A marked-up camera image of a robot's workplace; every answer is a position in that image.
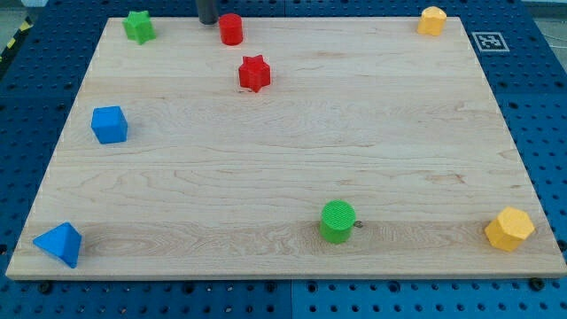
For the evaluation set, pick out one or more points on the red cylinder block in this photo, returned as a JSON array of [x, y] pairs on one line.
[[231, 29]]

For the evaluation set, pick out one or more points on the red star block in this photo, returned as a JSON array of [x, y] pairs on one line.
[[254, 73]]

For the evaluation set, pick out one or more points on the green star block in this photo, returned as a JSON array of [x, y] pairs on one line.
[[138, 27]]

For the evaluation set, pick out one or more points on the wooden board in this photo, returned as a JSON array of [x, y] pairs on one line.
[[218, 182]]

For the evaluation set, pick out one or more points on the green cylinder block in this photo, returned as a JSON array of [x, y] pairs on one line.
[[337, 220]]

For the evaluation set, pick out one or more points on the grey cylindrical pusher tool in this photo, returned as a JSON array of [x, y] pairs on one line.
[[207, 11]]

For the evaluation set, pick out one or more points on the blue cube block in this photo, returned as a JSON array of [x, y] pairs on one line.
[[109, 125]]

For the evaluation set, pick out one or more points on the blue triangle block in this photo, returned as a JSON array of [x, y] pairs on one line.
[[62, 242]]

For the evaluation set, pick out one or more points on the white fiducial marker tag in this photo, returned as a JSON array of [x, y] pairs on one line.
[[488, 41]]

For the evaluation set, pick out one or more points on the yellow hexagon block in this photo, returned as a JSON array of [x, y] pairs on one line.
[[509, 229]]

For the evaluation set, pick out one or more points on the black bolt left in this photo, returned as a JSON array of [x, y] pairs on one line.
[[45, 287]]

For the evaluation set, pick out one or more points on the black bolt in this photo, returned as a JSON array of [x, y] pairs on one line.
[[536, 284], [45, 287]]

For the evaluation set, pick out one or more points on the black bolt right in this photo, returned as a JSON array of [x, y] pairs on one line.
[[536, 284]]

